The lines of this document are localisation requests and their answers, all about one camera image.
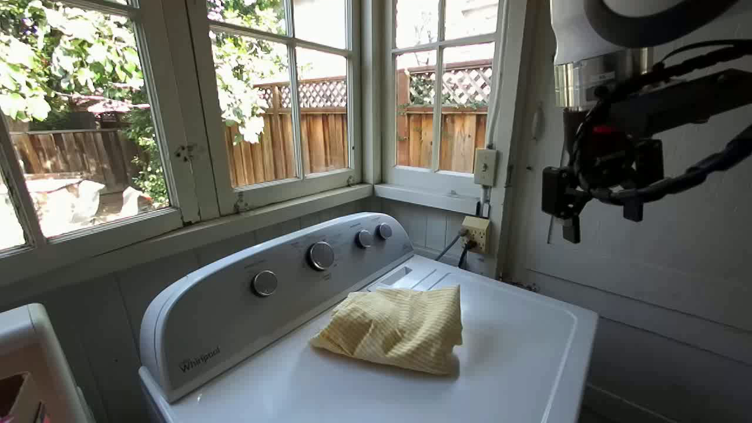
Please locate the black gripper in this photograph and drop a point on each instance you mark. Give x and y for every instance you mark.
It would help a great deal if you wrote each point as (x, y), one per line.
(623, 159)

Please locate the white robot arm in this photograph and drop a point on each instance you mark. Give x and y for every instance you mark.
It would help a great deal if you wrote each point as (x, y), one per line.
(584, 31)

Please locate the white conduit pipe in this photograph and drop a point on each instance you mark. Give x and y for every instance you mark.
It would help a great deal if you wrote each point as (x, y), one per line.
(483, 203)

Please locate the beige outlet box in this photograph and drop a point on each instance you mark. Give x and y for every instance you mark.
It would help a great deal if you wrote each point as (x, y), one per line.
(476, 233)

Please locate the white panel door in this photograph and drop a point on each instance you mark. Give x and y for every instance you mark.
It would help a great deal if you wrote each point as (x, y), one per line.
(667, 266)

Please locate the small silver dryer knob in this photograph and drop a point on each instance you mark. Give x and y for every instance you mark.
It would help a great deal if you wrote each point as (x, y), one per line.
(385, 230)
(364, 237)

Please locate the yellow folded cloth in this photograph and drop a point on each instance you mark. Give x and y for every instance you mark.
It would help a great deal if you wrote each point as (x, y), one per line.
(395, 329)

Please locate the white dryer machine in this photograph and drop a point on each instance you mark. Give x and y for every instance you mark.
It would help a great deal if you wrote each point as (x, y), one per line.
(378, 343)

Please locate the large silver dryer knob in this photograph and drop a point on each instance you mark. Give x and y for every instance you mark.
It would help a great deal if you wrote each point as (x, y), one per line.
(264, 282)
(321, 256)

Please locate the brown wooden fence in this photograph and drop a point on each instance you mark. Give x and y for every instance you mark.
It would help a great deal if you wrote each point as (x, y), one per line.
(313, 142)

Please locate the white appliance corner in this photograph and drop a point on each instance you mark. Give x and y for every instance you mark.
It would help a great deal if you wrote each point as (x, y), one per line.
(37, 366)

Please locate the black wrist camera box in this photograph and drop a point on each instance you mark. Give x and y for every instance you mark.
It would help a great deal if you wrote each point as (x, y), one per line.
(562, 190)

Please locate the beige light switch box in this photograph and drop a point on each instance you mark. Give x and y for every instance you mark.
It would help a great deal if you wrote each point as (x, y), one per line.
(486, 166)

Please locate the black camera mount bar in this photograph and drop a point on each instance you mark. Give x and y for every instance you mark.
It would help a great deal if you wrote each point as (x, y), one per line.
(682, 96)

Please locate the white gridded window frame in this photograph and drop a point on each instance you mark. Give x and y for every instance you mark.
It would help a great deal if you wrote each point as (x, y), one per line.
(438, 94)
(293, 102)

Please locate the white wide window frame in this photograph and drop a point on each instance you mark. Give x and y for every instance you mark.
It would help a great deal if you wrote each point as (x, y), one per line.
(177, 118)

